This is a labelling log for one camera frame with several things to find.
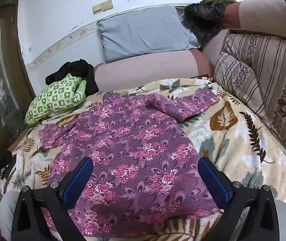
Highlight large striped floral cushion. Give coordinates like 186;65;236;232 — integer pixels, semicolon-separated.
222;33;286;157

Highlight person's right leg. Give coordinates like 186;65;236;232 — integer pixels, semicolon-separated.
274;199;286;241

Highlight wooden door with glass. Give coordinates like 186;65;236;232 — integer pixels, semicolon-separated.
0;2;36;155

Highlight dark furry cushion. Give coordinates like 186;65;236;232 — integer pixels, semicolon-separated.
182;1;228;51

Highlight grey pillow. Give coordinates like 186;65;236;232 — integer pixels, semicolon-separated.
96;5;201;64

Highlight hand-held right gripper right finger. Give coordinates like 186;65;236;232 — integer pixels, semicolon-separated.
197;156;281;241

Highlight small striped floral cushion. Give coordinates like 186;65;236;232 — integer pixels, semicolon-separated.
212;51;262;122

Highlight person's leg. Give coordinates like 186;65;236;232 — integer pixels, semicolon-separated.
0;190;20;241
274;199;286;241

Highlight green checked pillow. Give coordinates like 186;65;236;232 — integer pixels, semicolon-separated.
25;73;87;126

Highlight black cloth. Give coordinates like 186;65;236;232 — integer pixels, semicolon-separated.
45;59;99;94

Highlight lime green cloth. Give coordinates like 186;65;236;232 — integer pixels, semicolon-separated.
76;80;87;96

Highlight purple floral shirt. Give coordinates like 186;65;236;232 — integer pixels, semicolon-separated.
39;90;221;238

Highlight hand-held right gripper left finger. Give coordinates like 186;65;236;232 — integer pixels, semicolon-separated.
11;156;94;241

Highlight olive green cloth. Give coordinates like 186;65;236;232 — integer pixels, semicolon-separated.
200;0;236;5

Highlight beige leaf print blanket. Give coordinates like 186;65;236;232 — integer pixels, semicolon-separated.
0;77;286;241

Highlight person's left leg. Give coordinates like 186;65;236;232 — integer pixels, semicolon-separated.
0;190;20;241

